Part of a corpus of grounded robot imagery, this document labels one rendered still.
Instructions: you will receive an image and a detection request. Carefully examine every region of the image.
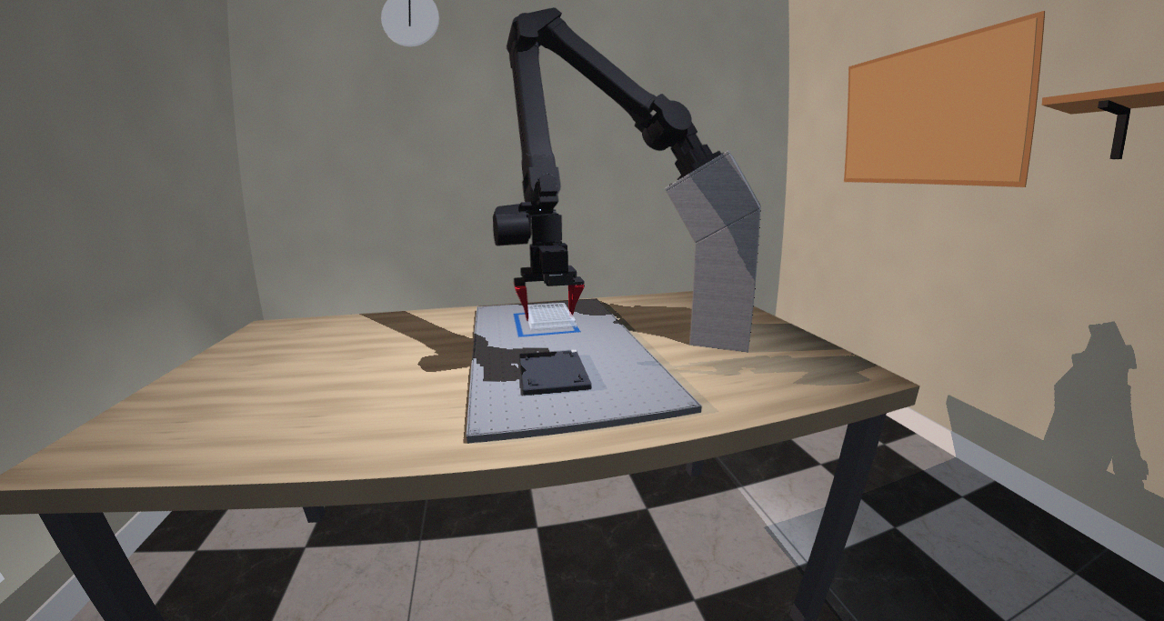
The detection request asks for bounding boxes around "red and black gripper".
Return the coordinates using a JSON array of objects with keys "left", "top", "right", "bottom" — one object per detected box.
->
[{"left": 514, "top": 241, "right": 585, "bottom": 321}]

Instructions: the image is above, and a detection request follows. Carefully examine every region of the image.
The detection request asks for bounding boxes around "white well plate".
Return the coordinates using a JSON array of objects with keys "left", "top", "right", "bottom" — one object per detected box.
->
[{"left": 528, "top": 304, "right": 577, "bottom": 331}]

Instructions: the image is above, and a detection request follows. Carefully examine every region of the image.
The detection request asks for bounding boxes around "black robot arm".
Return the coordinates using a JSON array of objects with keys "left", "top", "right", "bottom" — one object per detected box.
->
[{"left": 494, "top": 7, "right": 721, "bottom": 285}]

